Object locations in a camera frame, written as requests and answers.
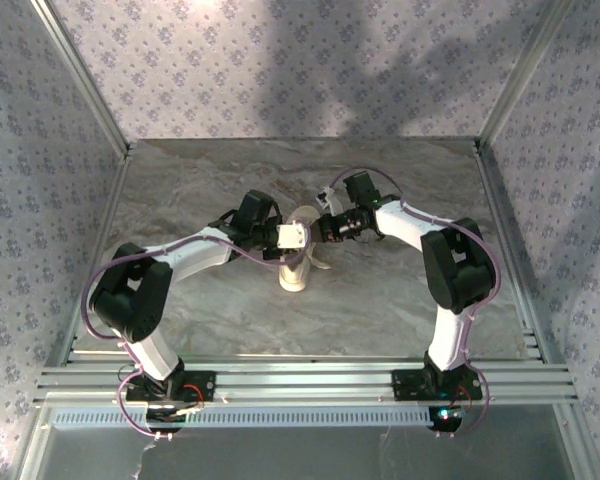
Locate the white canvas shoe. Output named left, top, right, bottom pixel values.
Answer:
left=278, top=205, right=327, bottom=293

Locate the black left control board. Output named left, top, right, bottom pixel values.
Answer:
left=146, top=403, right=202, bottom=435

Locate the black control board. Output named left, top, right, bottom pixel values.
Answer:
left=428, top=405, right=469, bottom=435
left=146, top=403, right=202, bottom=435

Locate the black right control board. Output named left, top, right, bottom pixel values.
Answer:
left=428, top=405, right=469, bottom=435

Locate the grey metal panel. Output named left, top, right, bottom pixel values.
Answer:
left=27, top=405, right=579, bottom=480

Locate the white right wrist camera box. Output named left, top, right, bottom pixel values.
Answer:
left=315, top=186, right=342, bottom=214

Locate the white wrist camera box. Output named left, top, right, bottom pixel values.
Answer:
left=315, top=186, right=342, bottom=214
left=275, top=221, right=313, bottom=252

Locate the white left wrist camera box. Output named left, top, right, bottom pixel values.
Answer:
left=275, top=221, right=313, bottom=252

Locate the aluminium mounting rail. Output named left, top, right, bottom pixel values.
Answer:
left=33, top=355, right=579, bottom=407

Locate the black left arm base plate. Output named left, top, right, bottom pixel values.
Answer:
left=125, top=370, right=217, bottom=404

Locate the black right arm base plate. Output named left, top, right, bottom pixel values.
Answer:
left=392, top=368, right=484, bottom=402

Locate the grey slotted cable duct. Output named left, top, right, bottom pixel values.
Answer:
left=52, top=407, right=436, bottom=429

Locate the aluminium frame post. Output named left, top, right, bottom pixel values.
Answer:
left=29, top=0, right=132, bottom=157
left=477, top=0, right=579, bottom=147

